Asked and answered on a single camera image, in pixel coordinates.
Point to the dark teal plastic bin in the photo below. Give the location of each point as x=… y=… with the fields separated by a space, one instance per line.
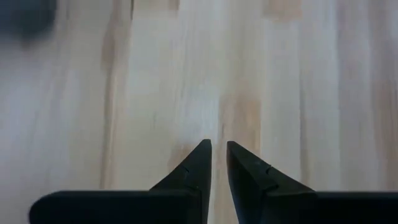
x=25 y=15

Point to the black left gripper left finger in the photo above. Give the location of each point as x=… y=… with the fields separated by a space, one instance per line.
x=155 y=208

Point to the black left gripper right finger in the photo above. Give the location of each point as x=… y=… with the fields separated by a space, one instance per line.
x=280 y=205

